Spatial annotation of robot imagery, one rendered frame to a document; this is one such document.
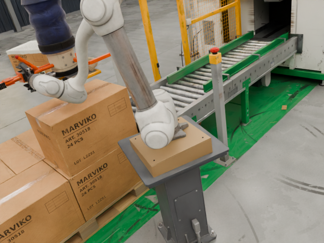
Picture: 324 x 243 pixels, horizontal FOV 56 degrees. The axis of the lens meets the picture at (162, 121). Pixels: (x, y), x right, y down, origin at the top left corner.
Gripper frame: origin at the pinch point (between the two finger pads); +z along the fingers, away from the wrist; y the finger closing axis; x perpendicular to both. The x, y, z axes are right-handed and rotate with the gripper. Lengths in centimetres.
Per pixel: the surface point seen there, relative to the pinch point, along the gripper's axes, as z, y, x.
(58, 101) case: 10.2, 28.2, 18.1
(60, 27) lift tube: -9.8, -21.5, 28.6
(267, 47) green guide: -20, 61, 248
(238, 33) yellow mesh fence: 46, 61, 290
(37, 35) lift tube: -1.3, -19.4, 16.6
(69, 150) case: -19, 49, 3
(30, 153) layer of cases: 38, 68, -7
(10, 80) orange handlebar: -2.1, -0.6, -8.0
